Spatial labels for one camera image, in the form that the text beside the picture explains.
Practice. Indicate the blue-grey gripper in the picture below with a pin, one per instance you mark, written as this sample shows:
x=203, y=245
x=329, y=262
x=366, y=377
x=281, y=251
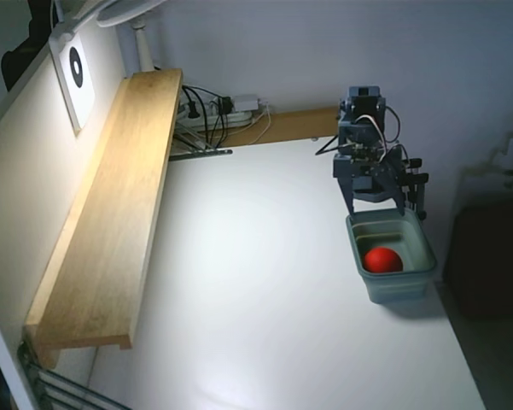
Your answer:
x=365, y=186

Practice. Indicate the red ball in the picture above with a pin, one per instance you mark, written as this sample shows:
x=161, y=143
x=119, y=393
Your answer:
x=382, y=260

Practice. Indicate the grey plastic container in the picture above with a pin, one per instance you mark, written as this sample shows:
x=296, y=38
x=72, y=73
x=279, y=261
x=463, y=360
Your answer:
x=388, y=284

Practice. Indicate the black table clamp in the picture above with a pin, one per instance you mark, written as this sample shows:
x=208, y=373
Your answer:
x=420, y=188
x=415, y=162

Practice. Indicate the wooden back board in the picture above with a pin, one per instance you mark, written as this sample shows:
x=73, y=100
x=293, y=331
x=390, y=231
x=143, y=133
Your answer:
x=299, y=124

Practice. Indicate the white power strip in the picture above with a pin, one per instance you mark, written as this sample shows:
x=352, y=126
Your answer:
x=234, y=116

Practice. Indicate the white power adapter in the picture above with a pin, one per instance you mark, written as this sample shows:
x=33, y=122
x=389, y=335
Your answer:
x=244, y=101

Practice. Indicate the black power plug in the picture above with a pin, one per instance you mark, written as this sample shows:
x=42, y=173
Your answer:
x=191, y=110
x=225, y=105

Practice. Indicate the long wooden shelf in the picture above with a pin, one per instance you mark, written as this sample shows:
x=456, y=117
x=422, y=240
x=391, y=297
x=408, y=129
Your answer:
x=111, y=205

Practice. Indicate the white desk lamp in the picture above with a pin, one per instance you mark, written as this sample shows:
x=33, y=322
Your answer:
x=136, y=42

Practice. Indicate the small wrist camera board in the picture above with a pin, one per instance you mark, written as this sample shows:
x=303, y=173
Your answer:
x=358, y=150

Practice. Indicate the white wall fixture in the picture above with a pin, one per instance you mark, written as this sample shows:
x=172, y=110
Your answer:
x=512, y=162

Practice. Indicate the metal shelf bracket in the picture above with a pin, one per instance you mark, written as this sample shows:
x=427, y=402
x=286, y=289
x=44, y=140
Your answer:
x=192, y=147

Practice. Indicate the metal frame rails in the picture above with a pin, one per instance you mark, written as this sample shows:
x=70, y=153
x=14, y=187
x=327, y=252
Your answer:
x=60, y=386

